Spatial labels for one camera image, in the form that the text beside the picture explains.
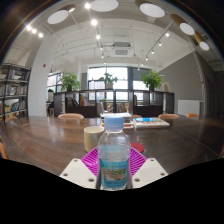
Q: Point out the bushy green potted plant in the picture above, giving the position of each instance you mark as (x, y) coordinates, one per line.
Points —
(69, 81)

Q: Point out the flat book with blue cover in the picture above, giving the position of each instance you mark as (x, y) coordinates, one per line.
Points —
(150, 122)

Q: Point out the group of orange chairs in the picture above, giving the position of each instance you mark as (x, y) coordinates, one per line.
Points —
(70, 116)

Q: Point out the tall dark bookshelf with books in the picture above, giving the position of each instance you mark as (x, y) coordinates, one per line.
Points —
(13, 90)

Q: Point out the round white ceiling lamps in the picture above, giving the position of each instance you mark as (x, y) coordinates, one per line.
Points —
(151, 10)

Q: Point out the clear water bottle blue cap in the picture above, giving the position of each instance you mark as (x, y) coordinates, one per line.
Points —
(114, 160)

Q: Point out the small ceiling spotlights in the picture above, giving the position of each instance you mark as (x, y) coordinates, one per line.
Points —
(94, 22)

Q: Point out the tall leafy green potted plant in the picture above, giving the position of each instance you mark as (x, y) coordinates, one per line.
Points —
(152, 79)

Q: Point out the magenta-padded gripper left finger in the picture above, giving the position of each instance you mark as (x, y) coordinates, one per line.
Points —
(76, 171)

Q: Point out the ceiling air conditioner unit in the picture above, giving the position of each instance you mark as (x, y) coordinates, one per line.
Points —
(121, 50)

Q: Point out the green plant in white pot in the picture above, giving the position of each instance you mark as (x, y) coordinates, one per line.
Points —
(108, 79)

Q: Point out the low dark open shelf unit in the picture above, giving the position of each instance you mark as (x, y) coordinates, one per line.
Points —
(146, 110)

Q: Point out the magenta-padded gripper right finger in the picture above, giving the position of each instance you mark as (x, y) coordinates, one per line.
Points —
(150, 171)

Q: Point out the cream cylindrical cup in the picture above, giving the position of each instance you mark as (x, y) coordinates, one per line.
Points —
(91, 138)

